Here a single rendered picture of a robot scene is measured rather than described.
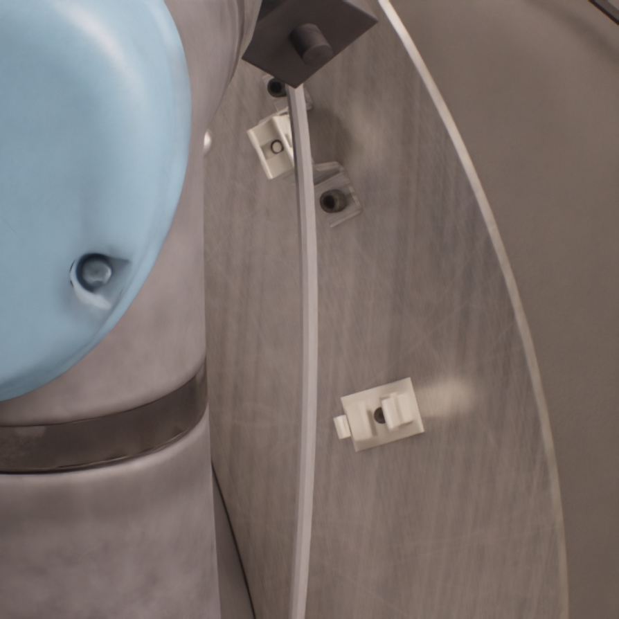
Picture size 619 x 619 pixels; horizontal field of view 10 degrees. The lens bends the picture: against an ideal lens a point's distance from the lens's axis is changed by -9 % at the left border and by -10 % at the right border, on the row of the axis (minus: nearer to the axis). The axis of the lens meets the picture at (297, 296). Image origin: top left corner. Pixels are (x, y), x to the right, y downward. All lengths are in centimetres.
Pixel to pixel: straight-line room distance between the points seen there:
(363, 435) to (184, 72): 36
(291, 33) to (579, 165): 10
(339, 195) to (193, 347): 31
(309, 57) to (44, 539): 26
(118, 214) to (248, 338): 39
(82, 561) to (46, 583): 1
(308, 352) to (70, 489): 31
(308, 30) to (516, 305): 12
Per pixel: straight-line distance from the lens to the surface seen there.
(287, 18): 93
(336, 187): 103
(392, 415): 101
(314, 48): 93
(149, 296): 70
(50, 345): 67
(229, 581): 106
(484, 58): 100
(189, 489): 72
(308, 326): 100
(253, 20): 80
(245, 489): 106
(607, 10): 95
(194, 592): 73
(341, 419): 103
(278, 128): 101
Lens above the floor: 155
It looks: 10 degrees down
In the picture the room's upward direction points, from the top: 4 degrees clockwise
